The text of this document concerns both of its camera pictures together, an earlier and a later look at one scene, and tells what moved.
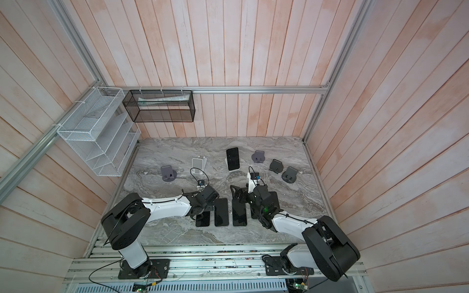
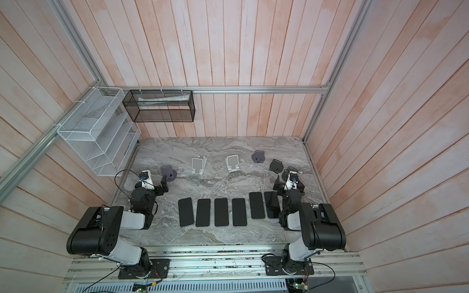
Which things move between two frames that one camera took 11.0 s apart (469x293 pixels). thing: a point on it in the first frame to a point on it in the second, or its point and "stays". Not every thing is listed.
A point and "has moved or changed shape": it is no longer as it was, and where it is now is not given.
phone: x=233 y=159 has moved or changed shape
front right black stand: x=276 y=166 stays
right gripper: x=239 y=190 to x=281 y=187
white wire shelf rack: x=102 y=131 stays
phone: x=239 y=215 stays
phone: x=203 y=219 stays
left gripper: x=210 y=206 to x=158 y=188
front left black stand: x=168 y=174 stays
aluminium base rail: x=199 y=263 stays
